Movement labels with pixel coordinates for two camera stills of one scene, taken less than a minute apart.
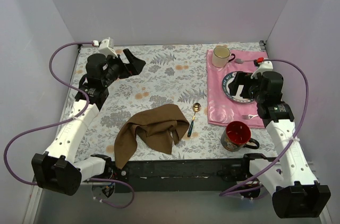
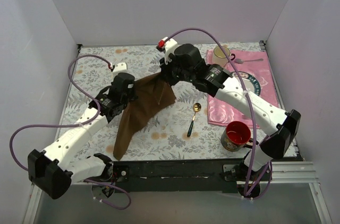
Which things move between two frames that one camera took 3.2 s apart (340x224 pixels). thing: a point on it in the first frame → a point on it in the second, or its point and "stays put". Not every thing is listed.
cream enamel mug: (221, 56) stays put
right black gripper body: (243, 86) → (166, 76)
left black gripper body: (125, 63) → (130, 96)
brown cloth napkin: (151, 128) → (152, 92)
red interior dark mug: (236, 135) stays put
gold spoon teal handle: (196, 107) stays put
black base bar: (206, 175) stays put
